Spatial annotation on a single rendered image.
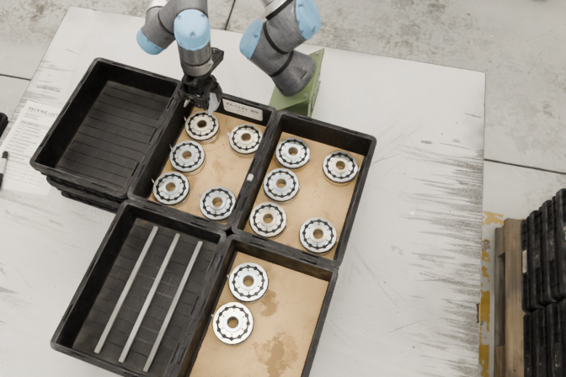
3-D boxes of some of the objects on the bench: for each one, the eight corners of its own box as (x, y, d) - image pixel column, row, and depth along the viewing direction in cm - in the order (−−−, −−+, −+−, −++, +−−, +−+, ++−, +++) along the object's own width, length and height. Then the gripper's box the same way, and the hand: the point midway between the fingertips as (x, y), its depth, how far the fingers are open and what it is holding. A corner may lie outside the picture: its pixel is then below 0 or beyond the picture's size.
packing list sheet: (23, 99, 174) (22, 98, 173) (85, 111, 172) (84, 110, 171) (-21, 183, 159) (-22, 183, 159) (46, 197, 157) (45, 196, 157)
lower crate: (117, 97, 174) (107, 76, 163) (196, 120, 170) (190, 101, 159) (59, 197, 157) (43, 181, 147) (145, 225, 153) (135, 211, 142)
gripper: (164, 72, 117) (174, 117, 137) (211, 89, 116) (216, 132, 136) (179, 45, 121) (188, 92, 140) (226, 61, 120) (227, 107, 139)
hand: (205, 102), depth 138 cm, fingers open, 5 cm apart
